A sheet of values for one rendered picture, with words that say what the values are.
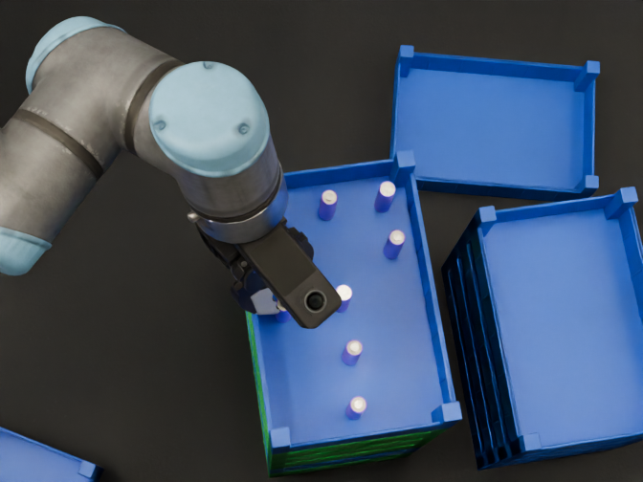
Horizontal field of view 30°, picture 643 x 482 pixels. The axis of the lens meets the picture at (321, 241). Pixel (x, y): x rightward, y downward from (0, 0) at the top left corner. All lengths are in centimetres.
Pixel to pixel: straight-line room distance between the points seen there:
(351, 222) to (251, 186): 38
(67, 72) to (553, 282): 76
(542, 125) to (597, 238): 34
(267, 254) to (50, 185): 23
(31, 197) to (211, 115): 16
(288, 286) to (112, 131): 23
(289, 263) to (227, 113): 21
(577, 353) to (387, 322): 30
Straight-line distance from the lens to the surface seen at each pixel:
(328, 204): 131
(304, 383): 133
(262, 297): 123
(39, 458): 175
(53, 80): 104
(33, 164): 101
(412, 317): 136
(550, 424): 153
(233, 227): 106
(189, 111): 97
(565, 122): 189
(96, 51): 104
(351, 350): 128
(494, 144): 186
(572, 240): 158
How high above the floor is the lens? 172
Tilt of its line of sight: 75 degrees down
